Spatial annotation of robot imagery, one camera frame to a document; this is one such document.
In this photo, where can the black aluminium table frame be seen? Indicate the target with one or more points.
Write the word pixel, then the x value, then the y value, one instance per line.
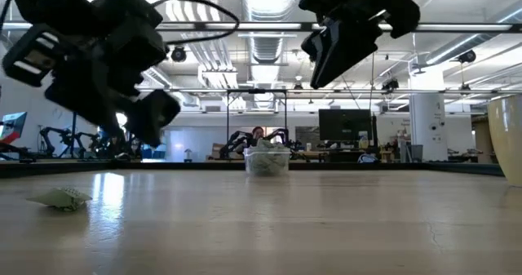
pixel 367 167

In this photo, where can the black ceiling camera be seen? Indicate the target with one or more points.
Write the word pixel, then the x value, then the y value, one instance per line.
pixel 389 85
pixel 178 54
pixel 467 56

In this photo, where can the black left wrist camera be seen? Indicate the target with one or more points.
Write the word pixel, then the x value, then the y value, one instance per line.
pixel 130 5

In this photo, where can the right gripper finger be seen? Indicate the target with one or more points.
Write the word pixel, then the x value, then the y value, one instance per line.
pixel 315 46
pixel 346 46

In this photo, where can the black monitor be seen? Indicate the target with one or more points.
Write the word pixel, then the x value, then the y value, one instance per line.
pixel 346 124

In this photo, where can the silver ventilation duct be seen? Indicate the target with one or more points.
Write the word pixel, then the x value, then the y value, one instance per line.
pixel 267 48

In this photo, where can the person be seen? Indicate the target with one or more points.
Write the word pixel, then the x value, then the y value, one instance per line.
pixel 257 133

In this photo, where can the tilted computer screen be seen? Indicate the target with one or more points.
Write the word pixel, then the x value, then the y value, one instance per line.
pixel 14 126

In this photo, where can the white round column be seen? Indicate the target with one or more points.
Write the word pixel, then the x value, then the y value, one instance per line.
pixel 428 120

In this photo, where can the white blue bag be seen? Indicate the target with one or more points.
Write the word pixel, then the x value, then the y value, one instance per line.
pixel 368 159

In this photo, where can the black background robot arm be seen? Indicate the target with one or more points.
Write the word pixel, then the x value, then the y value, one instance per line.
pixel 87 142
pixel 279 135
pixel 53 138
pixel 236 142

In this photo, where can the clear plastic container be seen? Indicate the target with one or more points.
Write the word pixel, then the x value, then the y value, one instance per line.
pixel 267 165

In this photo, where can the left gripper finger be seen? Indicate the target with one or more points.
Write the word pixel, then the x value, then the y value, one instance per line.
pixel 153 118
pixel 89 97

